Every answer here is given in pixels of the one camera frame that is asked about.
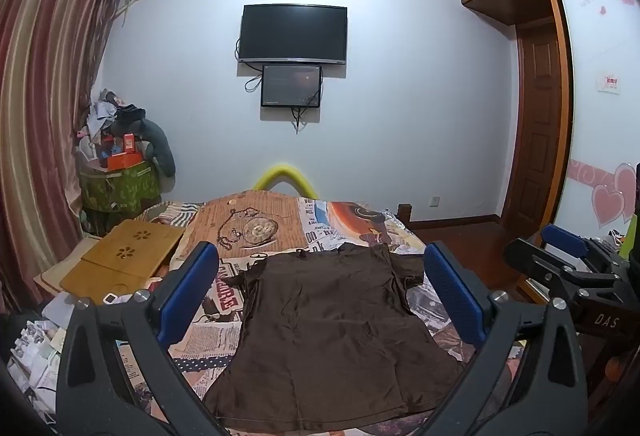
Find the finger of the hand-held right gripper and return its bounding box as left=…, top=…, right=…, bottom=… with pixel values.
left=541, top=223, right=618, bottom=278
left=502, top=238, right=621, bottom=308

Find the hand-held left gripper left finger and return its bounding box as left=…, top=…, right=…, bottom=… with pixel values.
left=56, top=241, right=236, bottom=436

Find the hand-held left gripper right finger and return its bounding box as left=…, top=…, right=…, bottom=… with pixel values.
left=422, top=241, right=589, bottom=436

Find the brown t-shirt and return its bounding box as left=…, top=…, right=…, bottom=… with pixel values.
left=202, top=243, right=466, bottom=434

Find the pile of clothes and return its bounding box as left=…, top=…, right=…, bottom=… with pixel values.
left=77, top=88, right=148, bottom=152

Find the bamboo lap desk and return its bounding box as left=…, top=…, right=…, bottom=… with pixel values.
left=60, top=218, right=186, bottom=292

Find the newspaper print bed sheet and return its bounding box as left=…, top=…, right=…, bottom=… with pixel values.
left=115, top=196, right=526, bottom=436

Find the brown wooden door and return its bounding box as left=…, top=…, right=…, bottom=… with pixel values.
left=500, top=23, right=563, bottom=232

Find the white heart-patterned wardrobe door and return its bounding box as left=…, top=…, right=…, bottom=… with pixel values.
left=550, top=0, right=640, bottom=242

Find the green fabric storage box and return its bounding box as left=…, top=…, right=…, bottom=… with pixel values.
left=79, top=159, right=162, bottom=212

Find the beige board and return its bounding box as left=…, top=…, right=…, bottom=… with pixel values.
left=32, top=236, right=101, bottom=303

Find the flat orange box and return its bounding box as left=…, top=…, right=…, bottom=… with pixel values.
left=102, top=152, right=145, bottom=171

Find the grey plush toy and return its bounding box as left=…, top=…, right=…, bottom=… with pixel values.
left=135, top=118, right=177, bottom=178

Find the yellow foam tube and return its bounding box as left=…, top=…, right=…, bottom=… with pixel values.
left=252, top=162, right=321, bottom=199

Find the pile of papers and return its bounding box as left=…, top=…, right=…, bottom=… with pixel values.
left=7, top=291, right=76, bottom=412

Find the striped red curtain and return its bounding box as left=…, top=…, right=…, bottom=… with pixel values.
left=0, top=0, right=133, bottom=317

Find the black television cable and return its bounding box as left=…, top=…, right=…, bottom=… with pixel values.
left=235, top=38, right=264, bottom=93

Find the small black wall monitor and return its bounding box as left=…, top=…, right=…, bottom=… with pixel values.
left=260, top=63, right=322, bottom=108

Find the black wall television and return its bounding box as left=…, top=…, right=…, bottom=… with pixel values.
left=238, top=4, right=348, bottom=65

